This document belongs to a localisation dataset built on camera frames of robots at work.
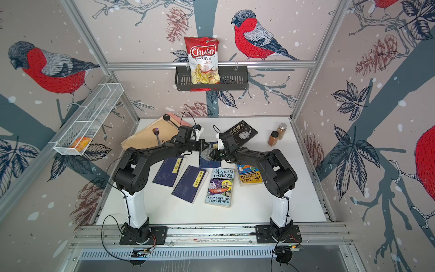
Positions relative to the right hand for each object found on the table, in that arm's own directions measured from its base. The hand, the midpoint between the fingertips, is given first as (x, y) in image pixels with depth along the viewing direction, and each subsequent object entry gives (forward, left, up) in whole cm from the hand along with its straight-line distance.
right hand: (209, 154), depth 95 cm
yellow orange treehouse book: (-10, -22, -3) cm, 25 cm away
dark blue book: (-11, +23, -4) cm, 26 cm away
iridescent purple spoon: (+20, +39, -4) cm, 44 cm away
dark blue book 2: (-16, +9, -4) cm, 19 cm away
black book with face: (+21, -20, -4) cm, 29 cm away
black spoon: (+33, +35, -3) cm, 48 cm away
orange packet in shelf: (-15, +48, +29) cm, 58 cm away
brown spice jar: (+12, -38, +1) cm, 40 cm away
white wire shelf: (-6, +54, +26) cm, 60 cm away
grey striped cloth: (-1, +2, +2) cm, 3 cm away
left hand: (+6, -1, +4) cm, 7 cm away
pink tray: (+30, +25, -4) cm, 39 cm away
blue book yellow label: (-4, +3, -4) cm, 6 cm away
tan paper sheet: (+16, +45, -5) cm, 48 cm away
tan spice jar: (+17, -44, +3) cm, 47 cm away
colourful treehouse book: (-18, -7, -3) cm, 20 cm away
